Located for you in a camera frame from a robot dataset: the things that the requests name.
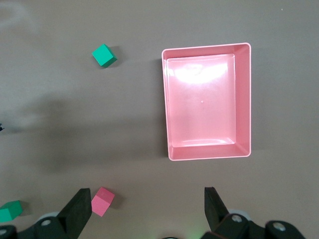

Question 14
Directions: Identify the green foam cube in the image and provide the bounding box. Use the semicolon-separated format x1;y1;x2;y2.
0;200;23;222
91;43;118;68

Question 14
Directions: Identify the red foam cube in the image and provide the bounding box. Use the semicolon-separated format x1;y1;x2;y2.
91;187;115;217

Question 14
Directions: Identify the pink plastic bin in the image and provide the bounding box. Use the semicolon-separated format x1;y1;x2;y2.
161;42;252;162

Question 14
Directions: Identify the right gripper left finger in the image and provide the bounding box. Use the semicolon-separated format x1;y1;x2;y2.
0;188;92;239

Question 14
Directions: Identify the brown table cover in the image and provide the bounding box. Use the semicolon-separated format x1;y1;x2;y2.
0;0;319;239

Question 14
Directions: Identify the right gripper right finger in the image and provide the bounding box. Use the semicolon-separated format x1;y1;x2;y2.
201;186;309;239

